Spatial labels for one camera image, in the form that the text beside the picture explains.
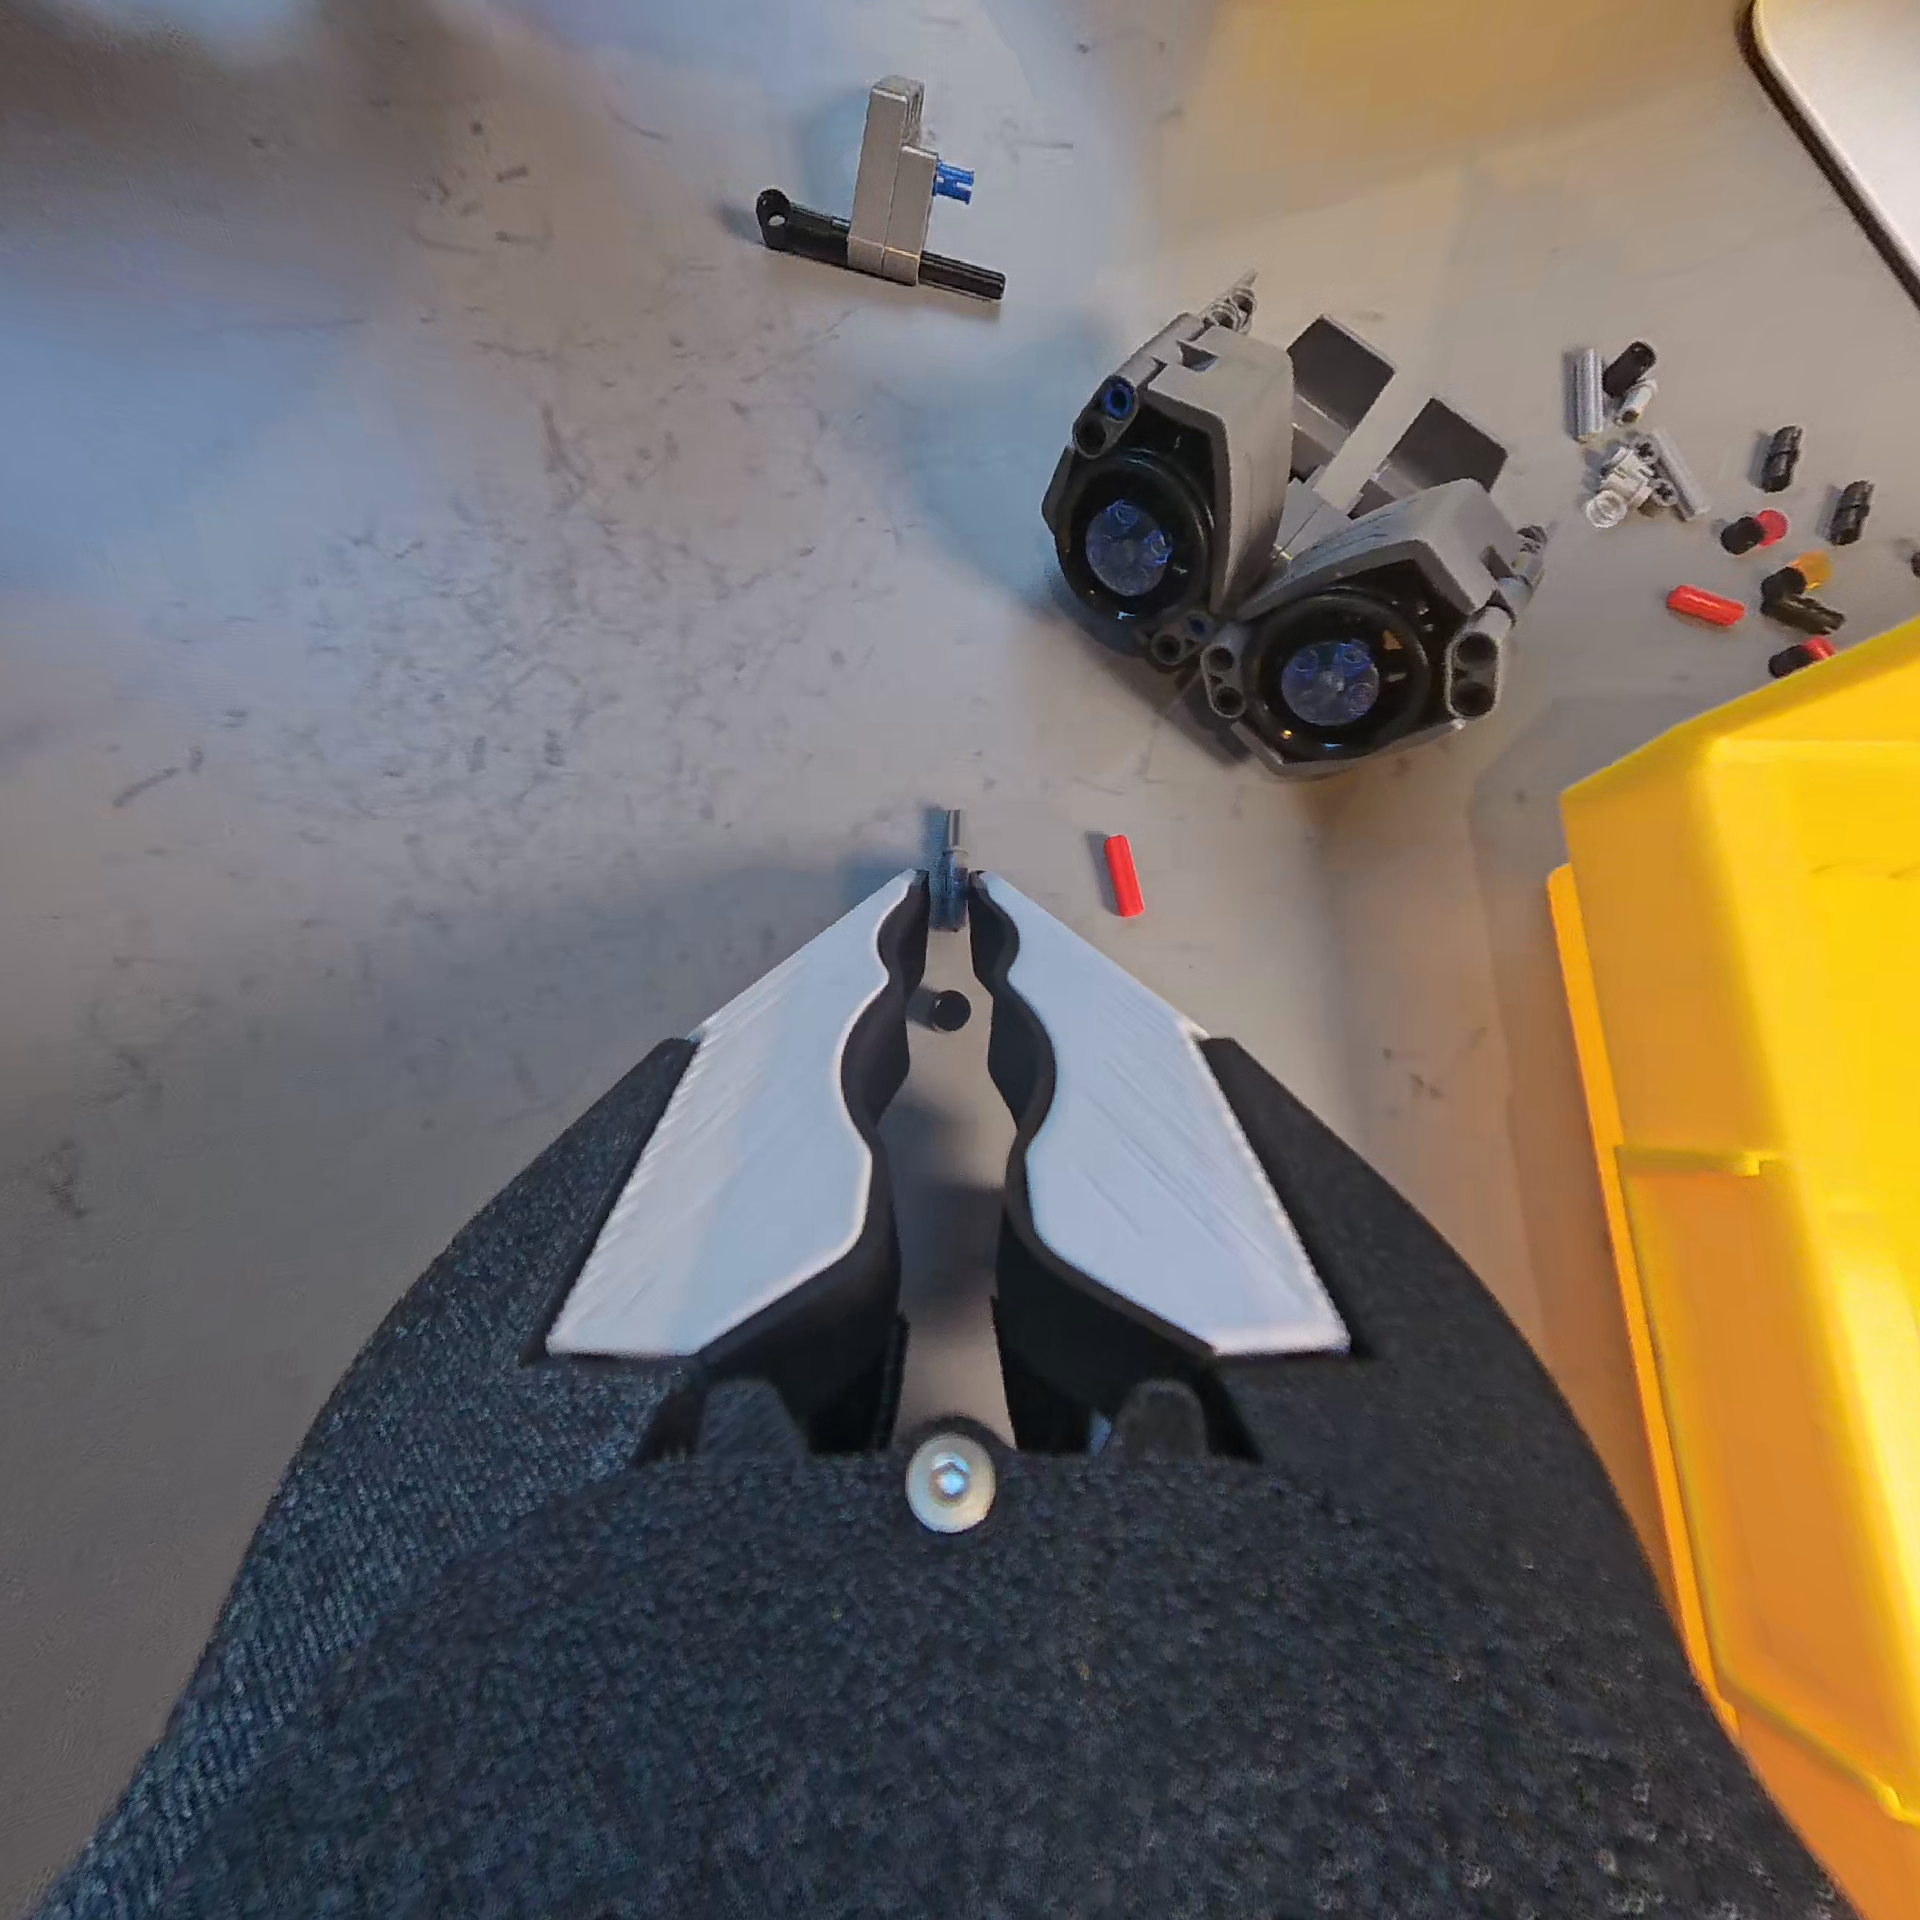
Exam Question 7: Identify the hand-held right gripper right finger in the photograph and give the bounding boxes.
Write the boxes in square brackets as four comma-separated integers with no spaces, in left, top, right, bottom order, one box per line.
[968,872,1353,1360]

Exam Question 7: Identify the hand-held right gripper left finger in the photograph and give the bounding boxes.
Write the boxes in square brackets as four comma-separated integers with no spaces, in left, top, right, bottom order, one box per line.
[545,872,928,1364]

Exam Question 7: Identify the yellow bin with dividers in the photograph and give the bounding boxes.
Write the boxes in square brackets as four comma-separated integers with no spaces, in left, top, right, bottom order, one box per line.
[1546,616,1920,1920]

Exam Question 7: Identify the black pin connector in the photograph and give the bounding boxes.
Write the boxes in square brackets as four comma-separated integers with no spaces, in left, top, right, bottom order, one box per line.
[755,188,1008,301]

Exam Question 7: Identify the grey bent building beam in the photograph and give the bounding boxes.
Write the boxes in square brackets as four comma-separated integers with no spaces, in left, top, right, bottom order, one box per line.
[849,76,939,291]

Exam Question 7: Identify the grey desk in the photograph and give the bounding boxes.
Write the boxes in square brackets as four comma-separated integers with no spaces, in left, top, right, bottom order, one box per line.
[0,0,1920,1920]

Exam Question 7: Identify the grey toy robot head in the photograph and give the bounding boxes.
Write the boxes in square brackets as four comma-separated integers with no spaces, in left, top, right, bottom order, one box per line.
[1041,270,1550,782]

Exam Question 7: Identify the scattered small building pieces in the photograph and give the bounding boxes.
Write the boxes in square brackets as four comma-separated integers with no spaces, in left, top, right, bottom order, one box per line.
[1564,337,1920,681]

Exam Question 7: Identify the white board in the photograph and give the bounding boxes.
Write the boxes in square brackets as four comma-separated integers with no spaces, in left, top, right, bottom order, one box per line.
[1740,0,1920,308]

